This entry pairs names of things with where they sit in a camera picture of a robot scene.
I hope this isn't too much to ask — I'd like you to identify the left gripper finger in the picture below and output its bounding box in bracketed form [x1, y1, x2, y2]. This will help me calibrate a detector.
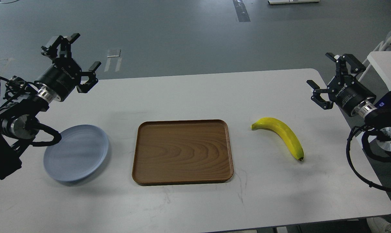
[76, 61, 101, 93]
[41, 33, 81, 61]

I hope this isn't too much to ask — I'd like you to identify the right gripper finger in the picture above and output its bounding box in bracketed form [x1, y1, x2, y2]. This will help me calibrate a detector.
[307, 80, 334, 110]
[325, 52, 367, 77]

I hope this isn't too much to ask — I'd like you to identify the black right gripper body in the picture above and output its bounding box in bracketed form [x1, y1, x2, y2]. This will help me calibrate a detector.
[327, 75, 377, 117]

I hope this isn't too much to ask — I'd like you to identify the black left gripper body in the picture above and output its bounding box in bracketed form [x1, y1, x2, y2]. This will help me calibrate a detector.
[34, 58, 82, 102]

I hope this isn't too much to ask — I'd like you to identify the light blue plate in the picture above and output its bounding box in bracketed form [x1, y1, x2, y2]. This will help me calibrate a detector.
[43, 125, 109, 182]

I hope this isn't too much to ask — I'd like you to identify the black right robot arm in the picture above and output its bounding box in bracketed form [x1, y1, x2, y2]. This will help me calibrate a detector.
[307, 52, 391, 162]

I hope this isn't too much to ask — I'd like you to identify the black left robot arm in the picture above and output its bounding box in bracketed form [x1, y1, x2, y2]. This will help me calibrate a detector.
[0, 33, 101, 180]

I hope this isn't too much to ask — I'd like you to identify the yellow banana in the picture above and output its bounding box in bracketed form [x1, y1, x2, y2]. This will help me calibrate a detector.
[250, 117, 305, 161]

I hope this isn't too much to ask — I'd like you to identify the brown wooden tray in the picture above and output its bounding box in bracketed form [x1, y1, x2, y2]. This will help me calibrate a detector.
[132, 119, 234, 186]

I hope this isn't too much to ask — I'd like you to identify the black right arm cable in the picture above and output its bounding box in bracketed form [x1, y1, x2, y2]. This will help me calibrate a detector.
[346, 125, 391, 194]

